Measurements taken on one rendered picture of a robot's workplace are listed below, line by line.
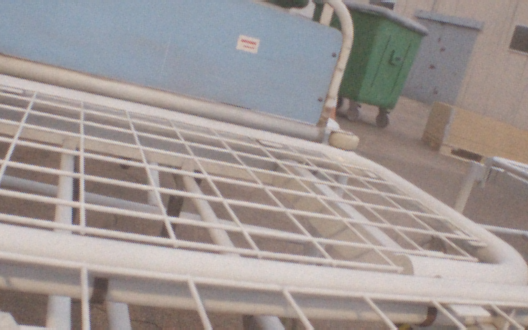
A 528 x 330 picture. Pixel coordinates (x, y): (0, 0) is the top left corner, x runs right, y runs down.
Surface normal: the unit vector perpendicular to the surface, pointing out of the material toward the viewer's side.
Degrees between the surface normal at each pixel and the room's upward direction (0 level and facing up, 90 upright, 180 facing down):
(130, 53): 90
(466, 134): 90
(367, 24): 94
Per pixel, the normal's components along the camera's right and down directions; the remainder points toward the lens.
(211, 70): 0.32, 0.30
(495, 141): -0.02, 0.21
